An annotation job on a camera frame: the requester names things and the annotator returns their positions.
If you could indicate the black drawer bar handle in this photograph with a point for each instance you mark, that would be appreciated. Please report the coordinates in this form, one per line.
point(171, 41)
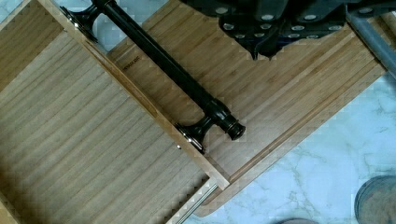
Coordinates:
point(216, 112)

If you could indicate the wooden drawer with front panel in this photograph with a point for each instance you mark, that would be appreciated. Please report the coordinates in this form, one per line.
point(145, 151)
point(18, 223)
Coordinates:
point(80, 143)

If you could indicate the round grey lid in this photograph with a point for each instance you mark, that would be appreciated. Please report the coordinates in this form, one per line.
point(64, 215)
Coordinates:
point(375, 201)

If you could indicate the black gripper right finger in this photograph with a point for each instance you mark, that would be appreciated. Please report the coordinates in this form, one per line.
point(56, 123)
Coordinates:
point(311, 22)

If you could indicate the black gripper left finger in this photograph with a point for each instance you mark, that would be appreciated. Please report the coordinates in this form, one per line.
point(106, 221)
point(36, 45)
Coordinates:
point(256, 37)

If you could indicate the bamboo cutting board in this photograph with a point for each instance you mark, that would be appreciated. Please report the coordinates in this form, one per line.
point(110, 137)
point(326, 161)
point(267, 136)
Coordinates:
point(280, 101)

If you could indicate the grey flat bar tool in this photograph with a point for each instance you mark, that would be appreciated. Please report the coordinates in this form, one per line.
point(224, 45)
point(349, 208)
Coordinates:
point(375, 42)

